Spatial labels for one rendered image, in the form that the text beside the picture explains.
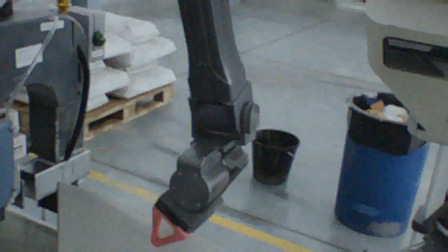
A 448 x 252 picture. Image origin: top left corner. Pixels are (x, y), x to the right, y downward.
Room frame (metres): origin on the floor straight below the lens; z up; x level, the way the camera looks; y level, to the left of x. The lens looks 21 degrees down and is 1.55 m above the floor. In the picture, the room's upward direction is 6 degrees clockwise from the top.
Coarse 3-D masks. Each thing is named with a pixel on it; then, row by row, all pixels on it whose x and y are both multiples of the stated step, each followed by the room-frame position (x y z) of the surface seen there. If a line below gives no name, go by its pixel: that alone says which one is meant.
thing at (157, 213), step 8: (152, 208) 0.74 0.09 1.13; (160, 208) 0.73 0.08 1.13; (152, 216) 0.74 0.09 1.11; (160, 216) 0.74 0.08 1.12; (168, 216) 0.72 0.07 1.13; (160, 224) 0.75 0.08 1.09; (176, 224) 0.72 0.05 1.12; (152, 232) 0.75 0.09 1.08; (176, 232) 0.72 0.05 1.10; (184, 232) 0.72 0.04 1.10; (152, 240) 0.76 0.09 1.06; (160, 240) 0.75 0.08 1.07; (168, 240) 0.74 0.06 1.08; (176, 240) 0.73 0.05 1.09
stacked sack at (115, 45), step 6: (108, 36) 3.89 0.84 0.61; (114, 36) 3.90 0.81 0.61; (120, 36) 3.92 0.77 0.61; (108, 42) 3.73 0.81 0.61; (114, 42) 3.77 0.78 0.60; (120, 42) 3.82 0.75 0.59; (126, 42) 3.87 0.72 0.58; (108, 48) 3.68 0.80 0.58; (114, 48) 3.74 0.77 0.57; (120, 48) 3.79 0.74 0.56; (126, 48) 3.85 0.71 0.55; (132, 48) 3.91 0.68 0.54; (108, 54) 3.67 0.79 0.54; (114, 54) 3.74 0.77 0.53; (120, 54) 3.82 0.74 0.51
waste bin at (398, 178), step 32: (352, 96) 2.97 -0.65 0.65; (384, 96) 3.09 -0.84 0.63; (352, 128) 2.79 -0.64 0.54; (384, 128) 2.65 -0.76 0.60; (352, 160) 2.76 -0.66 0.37; (384, 160) 2.66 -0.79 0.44; (416, 160) 2.69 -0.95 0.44; (352, 192) 2.74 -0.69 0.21; (384, 192) 2.66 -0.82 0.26; (416, 192) 2.76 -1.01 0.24; (352, 224) 2.72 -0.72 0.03; (384, 224) 2.67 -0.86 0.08
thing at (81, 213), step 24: (72, 192) 0.87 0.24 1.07; (72, 216) 0.87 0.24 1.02; (96, 216) 0.84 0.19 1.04; (120, 216) 0.81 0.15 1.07; (144, 216) 0.81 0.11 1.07; (72, 240) 0.87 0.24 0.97; (96, 240) 0.84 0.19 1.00; (120, 240) 0.81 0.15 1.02; (144, 240) 0.78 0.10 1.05; (192, 240) 0.76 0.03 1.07
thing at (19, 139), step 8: (0, 112) 0.81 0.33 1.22; (8, 112) 0.82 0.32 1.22; (16, 112) 0.82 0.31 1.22; (16, 120) 0.82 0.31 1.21; (16, 128) 0.82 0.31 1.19; (16, 136) 0.82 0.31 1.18; (24, 136) 0.83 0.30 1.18; (16, 144) 0.81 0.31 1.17; (24, 144) 0.83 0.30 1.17; (16, 152) 0.81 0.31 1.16; (24, 152) 0.83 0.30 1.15; (16, 160) 0.81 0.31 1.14; (8, 200) 0.82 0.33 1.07
